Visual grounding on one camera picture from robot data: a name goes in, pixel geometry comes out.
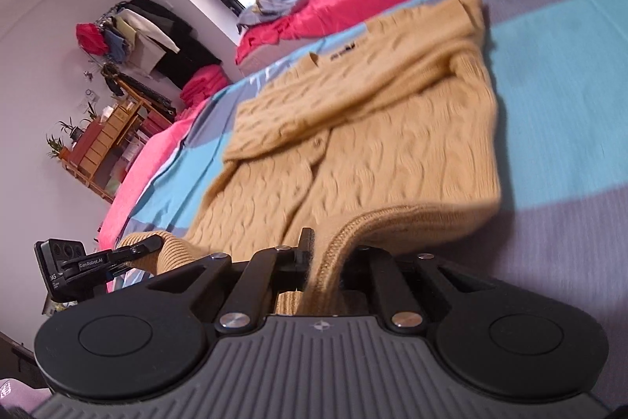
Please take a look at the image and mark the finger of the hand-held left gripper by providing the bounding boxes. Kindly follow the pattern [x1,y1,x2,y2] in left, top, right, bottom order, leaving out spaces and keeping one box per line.
[105,234,166,274]

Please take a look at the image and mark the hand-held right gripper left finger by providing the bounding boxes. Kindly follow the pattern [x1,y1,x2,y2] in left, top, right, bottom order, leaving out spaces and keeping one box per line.
[145,227,316,334]

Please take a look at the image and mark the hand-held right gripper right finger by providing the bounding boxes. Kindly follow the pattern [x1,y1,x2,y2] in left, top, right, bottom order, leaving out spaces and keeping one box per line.
[343,245,496,332]

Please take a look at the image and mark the tan cable-knit cardigan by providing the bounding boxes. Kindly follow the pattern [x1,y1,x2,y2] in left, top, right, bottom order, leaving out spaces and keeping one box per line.
[118,0,504,318]

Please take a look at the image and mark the red folded cloth pile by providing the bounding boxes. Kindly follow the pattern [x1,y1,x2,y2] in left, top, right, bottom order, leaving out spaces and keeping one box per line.
[179,66,232,106]

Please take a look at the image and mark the wooden shelf unit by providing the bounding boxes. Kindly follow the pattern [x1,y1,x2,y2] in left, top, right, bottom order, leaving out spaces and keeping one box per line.
[61,97,150,205]

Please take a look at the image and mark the blue grey crumpled cloth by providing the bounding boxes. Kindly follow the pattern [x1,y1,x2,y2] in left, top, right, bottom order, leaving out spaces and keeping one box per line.
[236,0,316,35]

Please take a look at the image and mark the pink blanket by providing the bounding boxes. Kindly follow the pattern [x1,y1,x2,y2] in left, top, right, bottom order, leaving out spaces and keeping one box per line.
[97,97,213,249]

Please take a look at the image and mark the blue grey patterned blanket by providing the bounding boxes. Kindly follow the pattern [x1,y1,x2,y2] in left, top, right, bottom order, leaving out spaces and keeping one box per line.
[105,0,628,302]

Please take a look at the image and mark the rack of hanging clothes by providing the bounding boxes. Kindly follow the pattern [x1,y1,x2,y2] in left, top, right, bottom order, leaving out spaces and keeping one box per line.
[75,0,223,82]

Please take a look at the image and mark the green potted plants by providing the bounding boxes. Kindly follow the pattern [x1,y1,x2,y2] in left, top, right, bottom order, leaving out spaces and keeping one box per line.
[46,103,101,161]

